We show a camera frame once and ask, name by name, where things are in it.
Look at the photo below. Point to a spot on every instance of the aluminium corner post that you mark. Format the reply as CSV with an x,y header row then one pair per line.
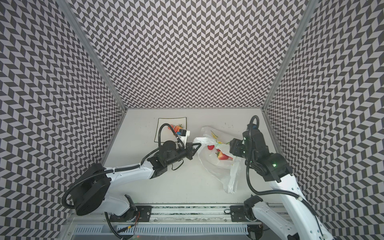
x,y
309,11
71,18

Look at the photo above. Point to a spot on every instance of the large red fake strawberry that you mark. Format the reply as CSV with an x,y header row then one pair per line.
x,y
223,157

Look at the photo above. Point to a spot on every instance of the white square plate black rim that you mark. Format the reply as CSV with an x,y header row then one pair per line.
x,y
166,133

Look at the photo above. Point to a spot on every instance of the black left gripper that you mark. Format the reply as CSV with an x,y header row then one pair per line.
x,y
189,148

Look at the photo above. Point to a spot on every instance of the aluminium corner post right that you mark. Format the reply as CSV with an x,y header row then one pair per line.
x,y
309,11

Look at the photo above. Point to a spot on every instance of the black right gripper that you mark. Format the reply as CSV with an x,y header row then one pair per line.
x,y
235,147

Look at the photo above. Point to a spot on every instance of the aluminium corner post left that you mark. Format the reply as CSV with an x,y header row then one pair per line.
x,y
71,18

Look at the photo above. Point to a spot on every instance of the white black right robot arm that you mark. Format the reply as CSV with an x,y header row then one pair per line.
x,y
275,170

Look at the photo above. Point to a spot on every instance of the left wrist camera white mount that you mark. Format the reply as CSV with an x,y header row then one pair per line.
x,y
183,135

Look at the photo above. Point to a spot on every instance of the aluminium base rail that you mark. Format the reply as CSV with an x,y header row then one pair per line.
x,y
184,214

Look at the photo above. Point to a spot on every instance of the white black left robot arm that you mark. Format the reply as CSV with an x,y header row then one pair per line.
x,y
94,190

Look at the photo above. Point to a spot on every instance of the white plastic bag lemon print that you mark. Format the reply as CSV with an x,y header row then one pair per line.
x,y
227,172

